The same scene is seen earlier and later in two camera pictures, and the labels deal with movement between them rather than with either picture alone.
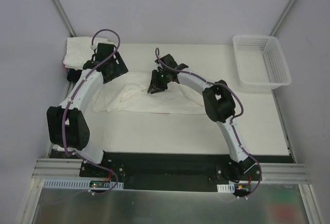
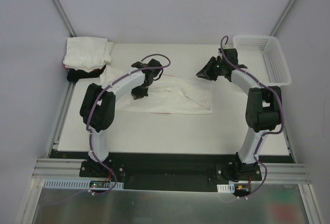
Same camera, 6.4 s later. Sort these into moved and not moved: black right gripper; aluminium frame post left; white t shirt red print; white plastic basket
Moved: black right gripper
Not moved: white t shirt red print; aluminium frame post left; white plastic basket
